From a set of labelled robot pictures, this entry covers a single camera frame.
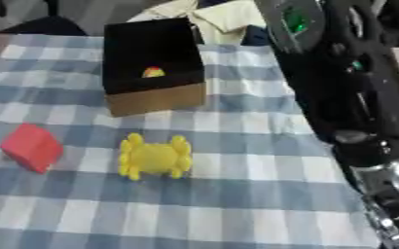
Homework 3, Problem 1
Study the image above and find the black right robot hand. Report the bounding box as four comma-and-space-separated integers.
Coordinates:
252, 0, 399, 163

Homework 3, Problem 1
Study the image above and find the cardboard box with black inside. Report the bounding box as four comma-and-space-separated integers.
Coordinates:
100, 17, 210, 118

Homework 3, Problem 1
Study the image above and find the person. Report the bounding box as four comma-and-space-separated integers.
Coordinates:
126, 0, 274, 47

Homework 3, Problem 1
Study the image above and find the small yellow red toy fruit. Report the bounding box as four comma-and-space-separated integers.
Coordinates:
139, 65, 167, 79

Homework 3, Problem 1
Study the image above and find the yellow toy crab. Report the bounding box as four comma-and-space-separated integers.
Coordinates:
116, 132, 195, 182

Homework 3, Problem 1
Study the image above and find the black chair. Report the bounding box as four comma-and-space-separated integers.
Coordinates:
0, 15, 90, 37

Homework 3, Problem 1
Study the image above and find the red block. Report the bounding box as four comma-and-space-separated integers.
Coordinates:
0, 123, 67, 175

